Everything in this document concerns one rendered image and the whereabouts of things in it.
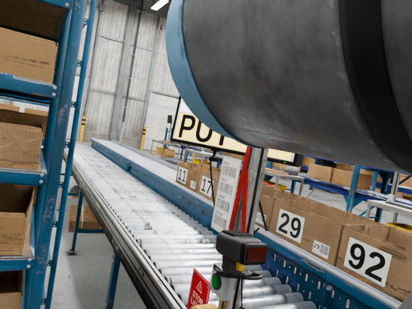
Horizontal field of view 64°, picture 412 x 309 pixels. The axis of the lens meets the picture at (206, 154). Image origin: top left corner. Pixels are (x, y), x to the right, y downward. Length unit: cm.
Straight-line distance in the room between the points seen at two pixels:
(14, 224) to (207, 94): 73
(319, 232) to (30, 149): 107
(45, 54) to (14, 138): 20
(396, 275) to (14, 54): 122
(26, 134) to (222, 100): 70
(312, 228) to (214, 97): 127
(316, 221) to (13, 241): 106
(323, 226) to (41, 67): 111
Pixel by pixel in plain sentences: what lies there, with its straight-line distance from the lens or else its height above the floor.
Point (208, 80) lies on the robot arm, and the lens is 19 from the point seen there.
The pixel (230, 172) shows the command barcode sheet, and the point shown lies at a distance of 84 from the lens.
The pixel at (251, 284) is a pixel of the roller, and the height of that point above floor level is 74.
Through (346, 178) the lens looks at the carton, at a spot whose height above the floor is 96.
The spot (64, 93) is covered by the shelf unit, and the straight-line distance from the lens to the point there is 81.
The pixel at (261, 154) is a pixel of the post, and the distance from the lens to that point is 79.
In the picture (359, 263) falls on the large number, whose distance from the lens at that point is 132.
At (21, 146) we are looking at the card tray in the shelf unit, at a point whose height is 119.
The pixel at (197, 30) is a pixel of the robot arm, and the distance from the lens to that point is 20.
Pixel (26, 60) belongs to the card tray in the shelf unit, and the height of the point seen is 138.
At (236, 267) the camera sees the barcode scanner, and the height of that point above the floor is 102.
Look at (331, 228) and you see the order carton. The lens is 138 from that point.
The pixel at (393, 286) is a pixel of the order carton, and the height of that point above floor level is 92.
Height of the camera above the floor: 129
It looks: 3 degrees down
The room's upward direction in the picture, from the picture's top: 10 degrees clockwise
